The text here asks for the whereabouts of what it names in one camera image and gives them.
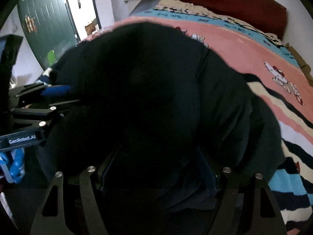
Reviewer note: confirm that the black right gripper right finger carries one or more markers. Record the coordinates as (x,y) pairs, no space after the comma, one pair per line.
(246,206)

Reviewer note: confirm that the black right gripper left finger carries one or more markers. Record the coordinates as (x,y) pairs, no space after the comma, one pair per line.
(71,206)

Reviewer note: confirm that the black large garment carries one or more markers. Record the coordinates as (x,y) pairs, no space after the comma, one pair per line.
(168,111)

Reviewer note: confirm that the blue white gloved left hand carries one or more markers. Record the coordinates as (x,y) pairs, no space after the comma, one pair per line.
(12,165)

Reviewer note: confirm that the green plastic chair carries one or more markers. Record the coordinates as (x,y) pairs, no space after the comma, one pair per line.
(51,57)

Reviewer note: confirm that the dark green door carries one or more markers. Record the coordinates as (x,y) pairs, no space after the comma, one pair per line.
(47,25)

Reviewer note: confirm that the Hello Kitty striped blanket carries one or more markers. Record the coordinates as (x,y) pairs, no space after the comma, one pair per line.
(270,73)

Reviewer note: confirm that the beige patterned pillow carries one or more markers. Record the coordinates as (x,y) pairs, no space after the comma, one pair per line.
(178,6)

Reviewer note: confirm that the dark red headboard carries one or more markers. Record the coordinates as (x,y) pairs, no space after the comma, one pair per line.
(265,15)

